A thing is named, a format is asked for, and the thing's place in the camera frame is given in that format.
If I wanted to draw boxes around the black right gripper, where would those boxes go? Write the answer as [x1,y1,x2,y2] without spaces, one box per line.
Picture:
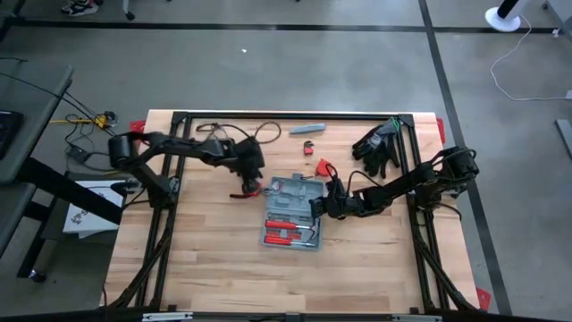
[309,178,359,220]

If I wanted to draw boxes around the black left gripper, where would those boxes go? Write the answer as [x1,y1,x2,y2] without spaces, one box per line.
[234,137,266,194]

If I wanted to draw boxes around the red-handled pliers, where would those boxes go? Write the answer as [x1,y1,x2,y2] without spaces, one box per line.
[229,181,274,199]

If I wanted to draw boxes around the grey plastic tool case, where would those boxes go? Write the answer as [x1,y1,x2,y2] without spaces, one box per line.
[261,173,326,251]

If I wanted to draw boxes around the red-handled screwdriver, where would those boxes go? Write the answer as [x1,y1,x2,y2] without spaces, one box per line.
[263,235,317,249]

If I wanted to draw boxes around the grey utility knife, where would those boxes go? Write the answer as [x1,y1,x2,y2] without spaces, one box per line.
[289,123,327,136]

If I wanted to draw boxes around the clear safety glasses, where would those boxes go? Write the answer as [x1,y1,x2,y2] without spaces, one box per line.
[195,121,224,136]

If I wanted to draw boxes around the black grey work glove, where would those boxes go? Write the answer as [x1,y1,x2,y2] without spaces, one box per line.
[364,131,402,179]
[351,123,389,163]

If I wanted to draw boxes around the white cardboard box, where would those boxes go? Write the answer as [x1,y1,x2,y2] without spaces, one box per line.
[62,180,127,240]

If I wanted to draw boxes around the black power adapter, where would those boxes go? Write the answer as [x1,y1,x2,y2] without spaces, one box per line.
[65,145,93,165]

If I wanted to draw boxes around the black side table stand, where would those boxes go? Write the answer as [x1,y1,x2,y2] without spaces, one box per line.
[16,156,124,281]

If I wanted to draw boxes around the grey side table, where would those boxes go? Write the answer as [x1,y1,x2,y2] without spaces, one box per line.
[0,60,75,258]

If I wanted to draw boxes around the person's shoe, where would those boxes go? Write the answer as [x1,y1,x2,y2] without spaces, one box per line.
[61,0,100,17]

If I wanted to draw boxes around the black keyboard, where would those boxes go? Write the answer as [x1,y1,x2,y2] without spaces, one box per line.
[0,110,24,161]

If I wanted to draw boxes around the grey metal bar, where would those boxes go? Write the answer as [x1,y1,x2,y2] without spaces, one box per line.
[555,118,572,161]
[543,0,572,44]

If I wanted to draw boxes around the white fan base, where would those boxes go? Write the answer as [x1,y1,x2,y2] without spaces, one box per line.
[484,0,534,33]

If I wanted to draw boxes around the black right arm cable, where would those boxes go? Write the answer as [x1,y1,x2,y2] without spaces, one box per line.
[324,163,381,189]

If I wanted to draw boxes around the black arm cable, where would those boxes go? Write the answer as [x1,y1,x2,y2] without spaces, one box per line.
[324,163,381,189]
[221,120,282,147]

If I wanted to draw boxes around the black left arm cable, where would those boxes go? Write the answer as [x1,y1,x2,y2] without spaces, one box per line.
[221,120,282,147]

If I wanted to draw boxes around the silver edge bracket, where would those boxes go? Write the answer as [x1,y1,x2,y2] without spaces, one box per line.
[391,314,443,322]
[141,311,194,322]

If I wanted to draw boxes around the yellow cable with plug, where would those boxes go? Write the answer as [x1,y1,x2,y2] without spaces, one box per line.
[48,114,118,131]

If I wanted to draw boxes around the white floor cable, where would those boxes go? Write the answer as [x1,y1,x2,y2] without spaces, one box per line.
[490,15,572,102]

